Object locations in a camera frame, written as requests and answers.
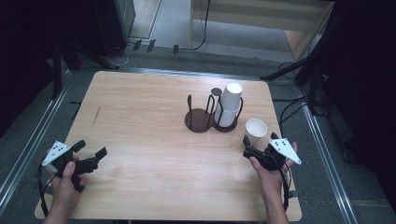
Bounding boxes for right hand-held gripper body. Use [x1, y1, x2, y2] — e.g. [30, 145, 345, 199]
[242, 137, 303, 172]

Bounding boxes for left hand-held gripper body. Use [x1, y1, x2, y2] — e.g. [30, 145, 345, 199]
[41, 140, 99, 193]

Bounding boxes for white paper cup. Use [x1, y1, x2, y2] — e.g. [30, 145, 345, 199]
[245, 118, 269, 147]

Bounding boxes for stack of white cups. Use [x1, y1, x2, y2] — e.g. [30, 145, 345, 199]
[213, 81, 244, 128]

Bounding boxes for brown wire cup holder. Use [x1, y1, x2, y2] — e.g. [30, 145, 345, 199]
[184, 93, 245, 134]

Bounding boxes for person's right hand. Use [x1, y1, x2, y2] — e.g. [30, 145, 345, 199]
[248, 141, 299, 204]

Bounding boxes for person's left hand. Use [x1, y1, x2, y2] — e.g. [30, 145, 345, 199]
[46, 148, 89, 216]

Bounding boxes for black tripod stand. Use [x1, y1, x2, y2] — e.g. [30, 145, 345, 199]
[260, 43, 330, 117]

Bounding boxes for beige cabinet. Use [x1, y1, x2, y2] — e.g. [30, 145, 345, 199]
[188, 0, 336, 63]

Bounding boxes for dark furniture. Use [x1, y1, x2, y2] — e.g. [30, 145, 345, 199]
[92, 0, 136, 58]

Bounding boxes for black floor cable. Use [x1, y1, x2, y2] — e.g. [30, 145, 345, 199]
[271, 95, 312, 127]

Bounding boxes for metal floor rail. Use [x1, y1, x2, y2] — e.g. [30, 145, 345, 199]
[297, 87, 359, 224]
[0, 69, 73, 217]

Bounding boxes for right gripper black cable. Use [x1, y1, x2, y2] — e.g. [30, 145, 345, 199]
[273, 155, 293, 213]

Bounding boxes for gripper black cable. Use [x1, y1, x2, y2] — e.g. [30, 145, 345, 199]
[36, 162, 59, 218]
[273, 155, 293, 213]

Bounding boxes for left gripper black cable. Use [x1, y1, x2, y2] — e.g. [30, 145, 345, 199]
[36, 162, 59, 218]

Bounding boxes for white floor cable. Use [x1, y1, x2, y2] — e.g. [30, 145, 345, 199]
[114, 42, 138, 68]

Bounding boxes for black hanging cable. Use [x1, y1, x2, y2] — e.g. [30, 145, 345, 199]
[186, 0, 212, 52]

